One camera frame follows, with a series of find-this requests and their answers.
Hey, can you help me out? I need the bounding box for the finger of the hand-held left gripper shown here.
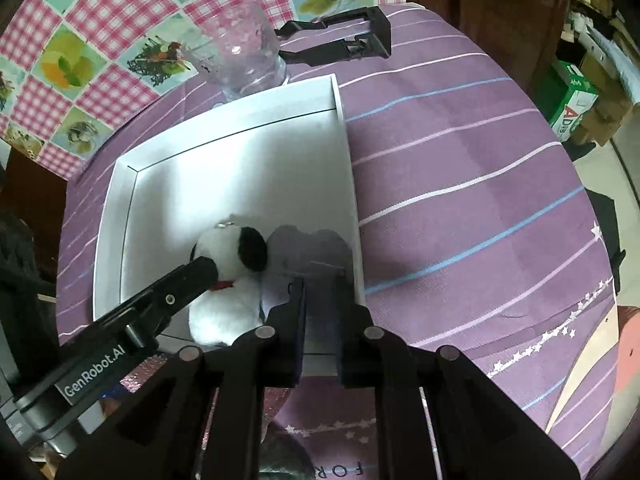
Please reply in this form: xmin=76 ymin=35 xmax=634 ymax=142
xmin=92 ymin=256 xmax=219 ymax=348

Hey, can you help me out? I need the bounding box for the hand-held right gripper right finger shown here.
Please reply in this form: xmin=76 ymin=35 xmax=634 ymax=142
xmin=334 ymin=272 xmax=583 ymax=480

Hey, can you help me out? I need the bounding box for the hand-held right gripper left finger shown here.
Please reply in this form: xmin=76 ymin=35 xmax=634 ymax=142
xmin=65 ymin=277 xmax=307 ymax=480

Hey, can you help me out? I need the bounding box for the panda plush toy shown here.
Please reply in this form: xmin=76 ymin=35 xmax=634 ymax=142
xmin=189 ymin=215 xmax=271 ymax=347

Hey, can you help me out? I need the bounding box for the white cardboard box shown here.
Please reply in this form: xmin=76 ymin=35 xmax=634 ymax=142
xmin=91 ymin=74 xmax=368 ymax=378

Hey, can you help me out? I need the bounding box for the pink checked printed tablecloth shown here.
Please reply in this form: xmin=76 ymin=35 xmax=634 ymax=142
xmin=0 ymin=0 xmax=408 ymax=181

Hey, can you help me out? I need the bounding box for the black plastic clip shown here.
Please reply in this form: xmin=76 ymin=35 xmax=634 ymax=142
xmin=274 ymin=6 xmax=392 ymax=67

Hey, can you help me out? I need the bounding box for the green and white carton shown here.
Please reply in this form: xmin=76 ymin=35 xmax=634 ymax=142
xmin=547 ymin=60 xmax=600 ymax=142

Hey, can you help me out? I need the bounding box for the brown cardboard box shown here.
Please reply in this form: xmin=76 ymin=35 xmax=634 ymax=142
xmin=575 ymin=95 xmax=633 ymax=147

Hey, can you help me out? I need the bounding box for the dark wooden cabinet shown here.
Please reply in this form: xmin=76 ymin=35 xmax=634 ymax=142
xmin=402 ymin=0 xmax=576 ymax=103

